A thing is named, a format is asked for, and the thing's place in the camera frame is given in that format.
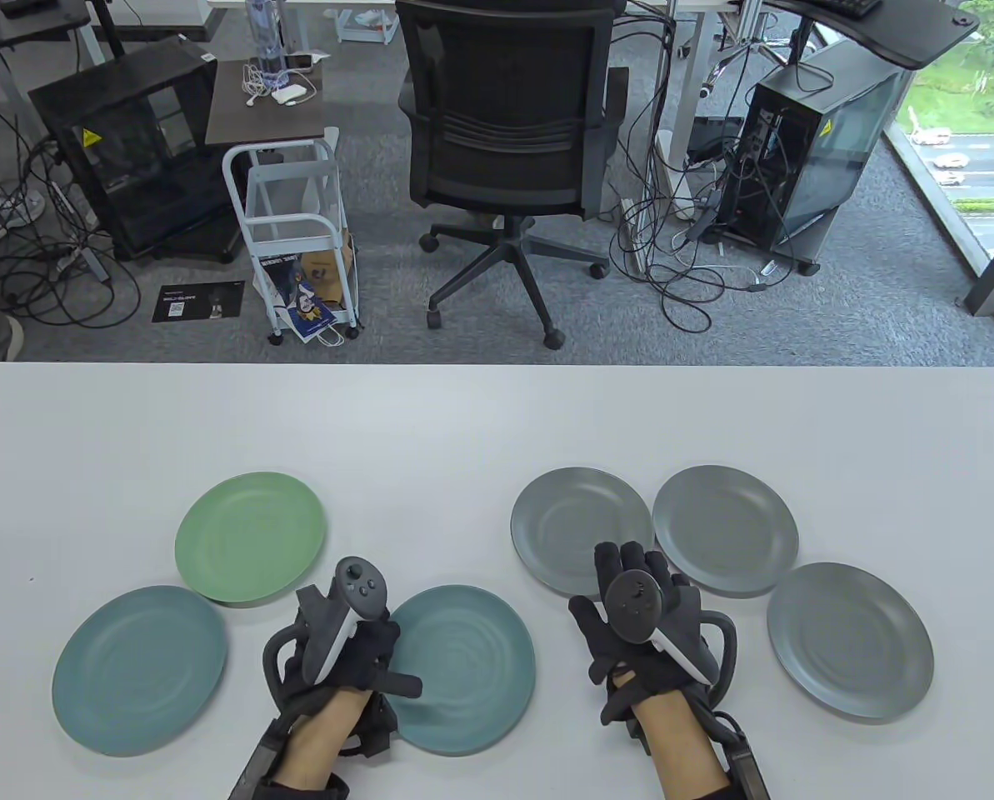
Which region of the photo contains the teal plate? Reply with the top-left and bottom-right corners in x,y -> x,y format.
377,585 -> 537,758
52,585 -> 228,758

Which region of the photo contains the dark wooden side table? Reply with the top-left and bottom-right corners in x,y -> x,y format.
205,57 -> 339,149

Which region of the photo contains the dark desk with white legs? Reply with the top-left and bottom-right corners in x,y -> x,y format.
0,0 -> 102,72

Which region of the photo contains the black office chair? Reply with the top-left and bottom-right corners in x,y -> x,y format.
397,0 -> 631,351

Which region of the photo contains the person's left hand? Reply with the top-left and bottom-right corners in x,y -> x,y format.
276,586 -> 424,755

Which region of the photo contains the green plate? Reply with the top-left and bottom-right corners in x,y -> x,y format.
174,472 -> 327,607

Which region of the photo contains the white charger with cable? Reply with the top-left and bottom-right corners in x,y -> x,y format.
243,65 -> 310,108

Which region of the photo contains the white rolling cart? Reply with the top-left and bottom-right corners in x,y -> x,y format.
222,129 -> 362,347

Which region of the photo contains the person's right hand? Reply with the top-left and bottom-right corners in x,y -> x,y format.
569,542 -> 718,726

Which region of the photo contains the grey hand controller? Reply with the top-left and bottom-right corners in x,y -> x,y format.
263,557 -> 391,709
603,569 -> 739,709

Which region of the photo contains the white plastic basket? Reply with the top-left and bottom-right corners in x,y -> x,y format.
334,7 -> 397,44

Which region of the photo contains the black glass computer case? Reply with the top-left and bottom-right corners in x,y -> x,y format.
28,35 -> 243,263

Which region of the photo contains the brown paper bag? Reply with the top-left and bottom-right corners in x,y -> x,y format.
297,233 -> 356,311

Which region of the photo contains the grey right hand controller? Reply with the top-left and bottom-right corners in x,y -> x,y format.
603,569 -> 739,709

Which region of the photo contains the black computer tower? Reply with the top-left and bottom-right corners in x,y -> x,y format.
717,37 -> 910,278

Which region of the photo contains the grey left hand controller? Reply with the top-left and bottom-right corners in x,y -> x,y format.
263,557 -> 391,709

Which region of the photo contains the black curved desk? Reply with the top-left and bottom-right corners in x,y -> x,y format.
763,0 -> 982,69

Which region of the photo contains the person's right forearm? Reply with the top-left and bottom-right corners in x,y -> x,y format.
634,696 -> 731,800

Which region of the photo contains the person's left forearm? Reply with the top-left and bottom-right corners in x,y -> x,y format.
276,692 -> 372,800

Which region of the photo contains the glass window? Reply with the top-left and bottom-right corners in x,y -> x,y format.
884,0 -> 994,280

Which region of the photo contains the grey power strip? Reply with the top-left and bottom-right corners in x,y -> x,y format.
53,246 -> 112,286

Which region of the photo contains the blue printed bag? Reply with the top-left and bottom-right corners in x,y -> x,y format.
255,250 -> 346,344

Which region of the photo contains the clear water bottle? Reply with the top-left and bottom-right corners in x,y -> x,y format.
245,0 -> 289,88

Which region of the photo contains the black cable tangle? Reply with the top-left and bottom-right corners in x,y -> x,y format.
609,125 -> 797,334
0,75 -> 143,330

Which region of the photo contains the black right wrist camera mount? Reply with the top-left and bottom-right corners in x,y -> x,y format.
703,707 -> 772,800

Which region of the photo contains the grey plate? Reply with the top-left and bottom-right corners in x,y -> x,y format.
511,467 -> 654,597
652,465 -> 800,598
767,562 -> 935,723

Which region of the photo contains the black leaflet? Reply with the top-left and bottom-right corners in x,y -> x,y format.
152,283 -> 246,324

